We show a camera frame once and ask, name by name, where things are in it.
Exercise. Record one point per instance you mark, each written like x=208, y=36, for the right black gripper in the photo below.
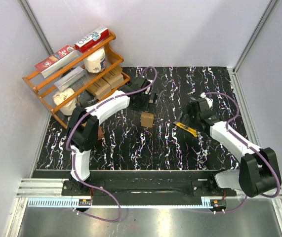
x=187, y=108

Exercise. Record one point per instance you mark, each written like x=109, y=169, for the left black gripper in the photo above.
x=146, y=107

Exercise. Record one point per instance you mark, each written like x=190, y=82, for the brown cardboard express box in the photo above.
x=147, y=119

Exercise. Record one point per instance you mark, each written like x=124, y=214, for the yellow utility knife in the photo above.
x=186, y=128

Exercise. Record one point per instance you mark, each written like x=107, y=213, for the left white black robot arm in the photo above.
x=85, y=122

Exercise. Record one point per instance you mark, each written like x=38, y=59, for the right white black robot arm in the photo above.
x=259, y=170

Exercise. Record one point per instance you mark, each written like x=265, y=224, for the kraft paper box right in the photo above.
x=114, y=77

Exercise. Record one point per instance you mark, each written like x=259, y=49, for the kraft paper box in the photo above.
x=114, y=77
x=99, y=89

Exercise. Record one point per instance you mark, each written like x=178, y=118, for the kraft paper box left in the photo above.
x=99, y=89

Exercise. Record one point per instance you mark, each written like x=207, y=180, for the brown printed carton box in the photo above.
x=100, y=134

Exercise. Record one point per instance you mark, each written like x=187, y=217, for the red white toothpaste box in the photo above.
x=92, y=39

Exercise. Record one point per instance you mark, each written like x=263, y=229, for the red silver toothpaste box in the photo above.
x=57, y=60

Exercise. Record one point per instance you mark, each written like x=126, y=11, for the black marble pattern mat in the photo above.
x=127, y=145

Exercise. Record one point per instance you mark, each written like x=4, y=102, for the upper white tissue roll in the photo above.
x=96, y=62

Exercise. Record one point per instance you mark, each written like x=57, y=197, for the orange wooden shelf rack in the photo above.
x=44, y=88

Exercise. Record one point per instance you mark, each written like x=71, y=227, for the silver foil packet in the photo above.
x=71, y=77

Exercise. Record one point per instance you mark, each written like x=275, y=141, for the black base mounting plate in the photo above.
x=144, y=188

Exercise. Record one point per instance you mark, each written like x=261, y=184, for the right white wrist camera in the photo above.
x=208, y=100

